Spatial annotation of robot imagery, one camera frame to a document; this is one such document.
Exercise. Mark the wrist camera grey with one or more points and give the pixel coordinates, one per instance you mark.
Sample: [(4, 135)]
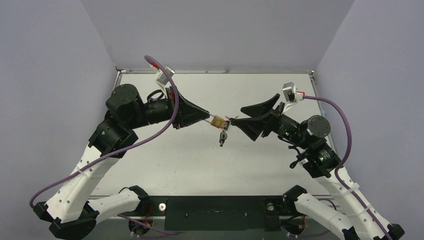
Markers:
[(161, 78), (292, 95)]

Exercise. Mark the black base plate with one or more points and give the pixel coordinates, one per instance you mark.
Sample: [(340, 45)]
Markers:
[(218, 213)]

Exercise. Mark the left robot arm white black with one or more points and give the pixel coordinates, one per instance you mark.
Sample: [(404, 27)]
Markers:
[(71, 213)]

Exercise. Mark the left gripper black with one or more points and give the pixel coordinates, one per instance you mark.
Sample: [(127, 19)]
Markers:
[(188, 113)]

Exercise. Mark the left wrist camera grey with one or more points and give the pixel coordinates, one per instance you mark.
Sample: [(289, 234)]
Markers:
[(161, 78)]

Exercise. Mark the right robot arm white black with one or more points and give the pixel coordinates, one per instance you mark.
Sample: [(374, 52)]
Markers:
[(356, 218)]

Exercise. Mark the brass padlock keys grey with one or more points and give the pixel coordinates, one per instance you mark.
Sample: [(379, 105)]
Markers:
[(223, 136)]

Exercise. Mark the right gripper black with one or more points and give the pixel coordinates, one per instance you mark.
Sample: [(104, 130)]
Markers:
[(273, 118)]

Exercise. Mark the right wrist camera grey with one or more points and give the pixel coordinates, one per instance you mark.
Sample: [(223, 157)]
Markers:
[(292, 95)]

